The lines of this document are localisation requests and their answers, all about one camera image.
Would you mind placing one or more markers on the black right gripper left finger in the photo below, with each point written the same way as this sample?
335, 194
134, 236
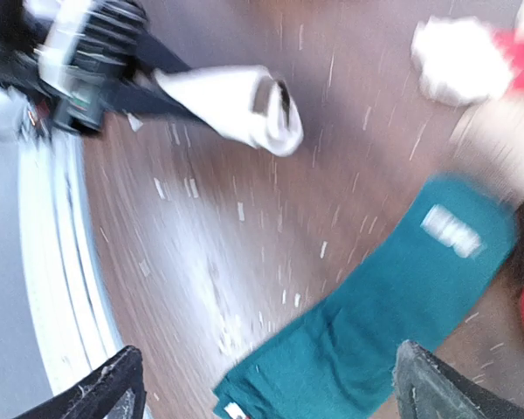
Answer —
114, 390

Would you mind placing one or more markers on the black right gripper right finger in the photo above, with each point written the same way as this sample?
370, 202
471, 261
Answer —
427, 387

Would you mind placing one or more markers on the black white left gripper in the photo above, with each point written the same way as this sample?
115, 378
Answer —
72, 63

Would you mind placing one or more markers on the dark teal sock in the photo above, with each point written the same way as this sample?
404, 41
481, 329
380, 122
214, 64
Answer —
336, 360

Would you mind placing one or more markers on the cream brown striped sock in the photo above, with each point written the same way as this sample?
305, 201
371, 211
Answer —
244, 103

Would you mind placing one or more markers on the tan beige sock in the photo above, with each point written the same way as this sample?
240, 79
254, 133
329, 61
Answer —
487, 144

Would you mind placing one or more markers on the red cream sock left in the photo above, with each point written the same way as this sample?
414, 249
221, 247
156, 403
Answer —
465, 60

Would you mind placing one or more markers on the aluminium front rail frame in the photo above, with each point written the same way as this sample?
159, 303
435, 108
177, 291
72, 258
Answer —
56, 325

